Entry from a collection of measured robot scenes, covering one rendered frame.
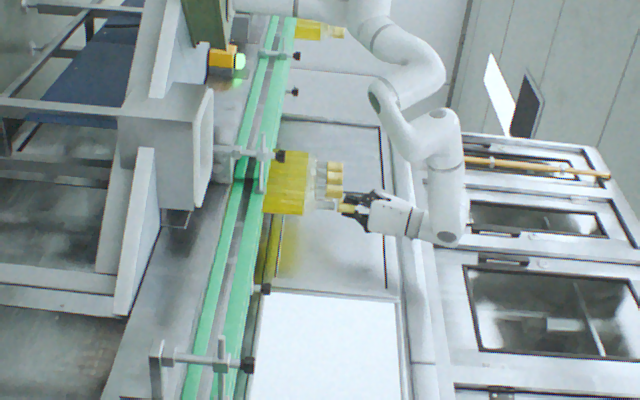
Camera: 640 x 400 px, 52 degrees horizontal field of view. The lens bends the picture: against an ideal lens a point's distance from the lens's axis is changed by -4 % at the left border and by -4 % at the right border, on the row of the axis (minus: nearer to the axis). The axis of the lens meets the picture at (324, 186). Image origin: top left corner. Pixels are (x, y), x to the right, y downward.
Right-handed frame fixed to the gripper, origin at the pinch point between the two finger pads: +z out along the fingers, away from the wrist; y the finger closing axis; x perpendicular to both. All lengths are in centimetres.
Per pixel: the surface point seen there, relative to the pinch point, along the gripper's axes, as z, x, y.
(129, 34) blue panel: 89, -44, 13
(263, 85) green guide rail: 35.5, -28.4, 13.0
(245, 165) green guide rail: 27.9, 3.0, 6.4
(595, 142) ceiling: -99, -228, -81
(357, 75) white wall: 115, -580, -244
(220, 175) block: 30.4, 13.0, 8.8
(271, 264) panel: 14.8, 16.3, -11.6
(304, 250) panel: 9.1, 7.0, -12.4
